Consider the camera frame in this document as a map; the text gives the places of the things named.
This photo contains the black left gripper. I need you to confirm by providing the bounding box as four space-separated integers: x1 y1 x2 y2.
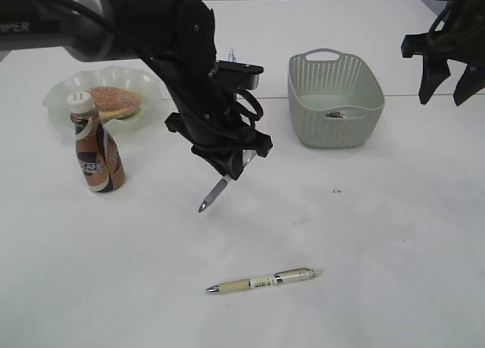
109 0 272 180

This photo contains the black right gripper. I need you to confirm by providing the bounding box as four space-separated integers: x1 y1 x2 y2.
401 0 485 106

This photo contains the blue grey ballpoint pen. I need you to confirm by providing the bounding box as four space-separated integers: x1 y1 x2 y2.
228 49 237 62

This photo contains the paper piece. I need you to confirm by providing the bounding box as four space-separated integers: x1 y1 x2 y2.
325 111 350 119

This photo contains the brown coffee bottle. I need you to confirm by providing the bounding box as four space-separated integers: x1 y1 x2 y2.
67 91 125 193

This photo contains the round sugared bread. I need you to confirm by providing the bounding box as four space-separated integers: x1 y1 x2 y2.
89 86 142 121

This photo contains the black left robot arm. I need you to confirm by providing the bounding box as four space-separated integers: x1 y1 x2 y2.
1 0 272 180

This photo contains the pale green wavy plate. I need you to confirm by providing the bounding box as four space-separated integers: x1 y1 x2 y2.
42 66 172 143

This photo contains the pale green woven basket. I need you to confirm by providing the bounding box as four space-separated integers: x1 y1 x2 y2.
287 49 385 149

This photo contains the beige ballpoint pen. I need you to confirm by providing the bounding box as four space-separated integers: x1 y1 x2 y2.
205 268 323 294

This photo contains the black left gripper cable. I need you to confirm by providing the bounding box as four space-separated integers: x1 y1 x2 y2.
234 88 264 124

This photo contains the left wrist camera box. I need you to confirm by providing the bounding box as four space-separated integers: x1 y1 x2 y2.
216 60 264 90

